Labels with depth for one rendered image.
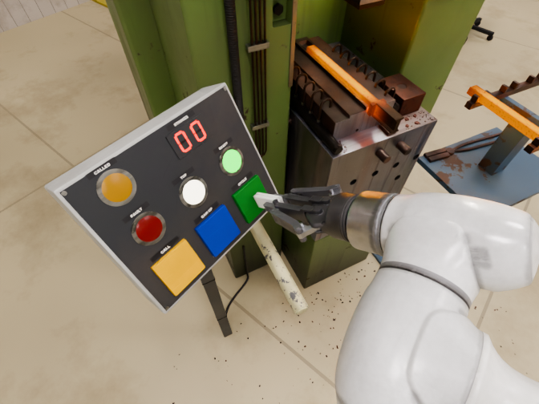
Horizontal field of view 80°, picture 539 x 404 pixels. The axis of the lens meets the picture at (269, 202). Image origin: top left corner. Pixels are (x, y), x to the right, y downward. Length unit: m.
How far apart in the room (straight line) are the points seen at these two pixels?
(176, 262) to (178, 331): 1.07
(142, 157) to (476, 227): 0.46
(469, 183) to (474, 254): 0.90
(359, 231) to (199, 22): 0.54
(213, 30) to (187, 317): 1.27
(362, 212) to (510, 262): 0.17
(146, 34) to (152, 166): 0.73
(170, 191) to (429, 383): 0.45
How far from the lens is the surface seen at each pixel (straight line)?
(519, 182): 1.39
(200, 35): 0.78
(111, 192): 0.54
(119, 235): 0.56
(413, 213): 0.42
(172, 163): 0.57
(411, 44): 1.17
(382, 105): 0.94
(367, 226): 0.45
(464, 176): 1.30
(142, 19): 1.22
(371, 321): 0.36
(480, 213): 0.41
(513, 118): 1.13
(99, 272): 1.91
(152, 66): 1.28
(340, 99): 0.98
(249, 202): 0.66
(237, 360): 1.57
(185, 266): 0.61
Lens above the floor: 1.54
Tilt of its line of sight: 53 degrees down
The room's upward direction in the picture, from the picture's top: straight up
